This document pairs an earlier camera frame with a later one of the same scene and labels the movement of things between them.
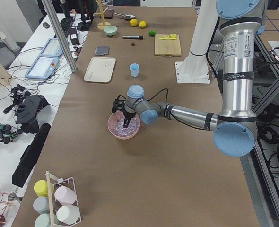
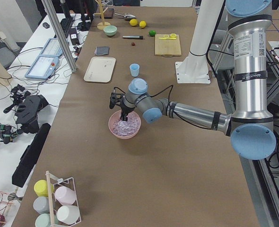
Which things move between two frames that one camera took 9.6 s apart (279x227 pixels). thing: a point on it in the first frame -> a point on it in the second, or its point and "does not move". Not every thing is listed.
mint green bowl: [110, 30] does not move
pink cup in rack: [65, 195] does not move
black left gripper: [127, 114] -> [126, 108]
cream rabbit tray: [100, 69] does not move
